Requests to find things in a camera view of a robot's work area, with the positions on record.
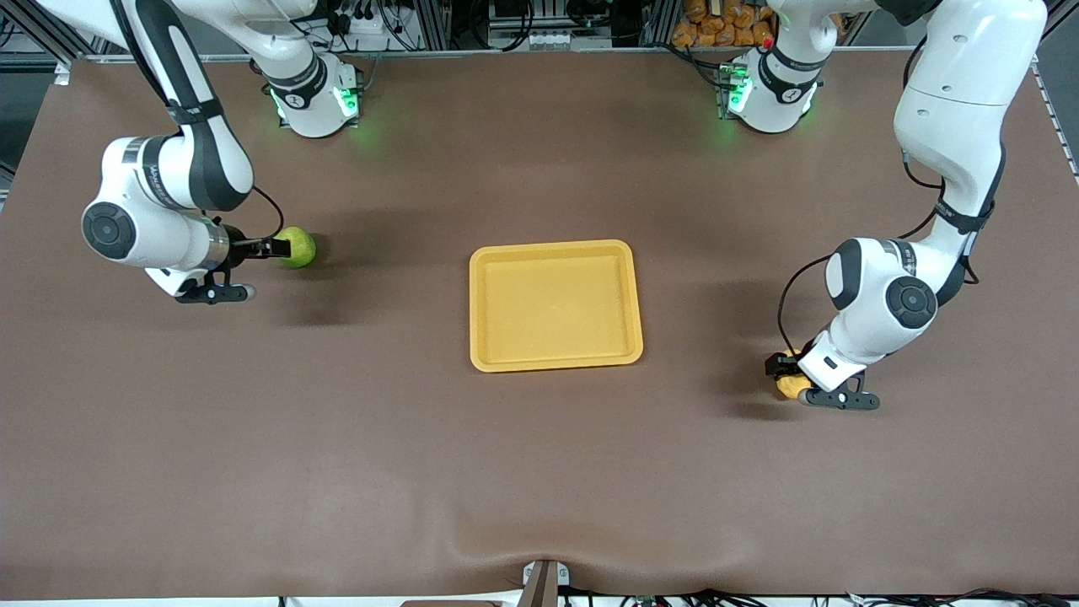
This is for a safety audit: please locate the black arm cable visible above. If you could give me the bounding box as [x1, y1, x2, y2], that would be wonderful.
[251, 185, 285, 242]
[776, 34, 983, 355]

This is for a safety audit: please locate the aluminium frame post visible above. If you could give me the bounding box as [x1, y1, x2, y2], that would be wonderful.
[641, 0, 679, 47]
[419, 0, 452, 50]

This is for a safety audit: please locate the green apple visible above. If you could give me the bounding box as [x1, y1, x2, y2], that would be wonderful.
[278, 226, 318, 270]

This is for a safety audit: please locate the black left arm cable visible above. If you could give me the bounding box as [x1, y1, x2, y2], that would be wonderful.
[776, 34, 983, 355]

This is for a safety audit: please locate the yellow potato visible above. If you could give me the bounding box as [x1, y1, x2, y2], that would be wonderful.
[776, 350, 814, 400]

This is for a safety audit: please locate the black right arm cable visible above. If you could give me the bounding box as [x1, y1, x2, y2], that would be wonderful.
[251, 185, 285, 242]

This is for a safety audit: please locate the brown table mat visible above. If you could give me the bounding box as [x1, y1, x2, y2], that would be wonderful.
[0, 49, 1079, 601]

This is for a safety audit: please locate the yellow plastic tray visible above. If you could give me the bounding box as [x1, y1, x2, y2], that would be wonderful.
[469, 239, 644, 373]

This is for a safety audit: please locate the bag of orange items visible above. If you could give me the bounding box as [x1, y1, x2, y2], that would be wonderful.
[672, 0, 776, 49]

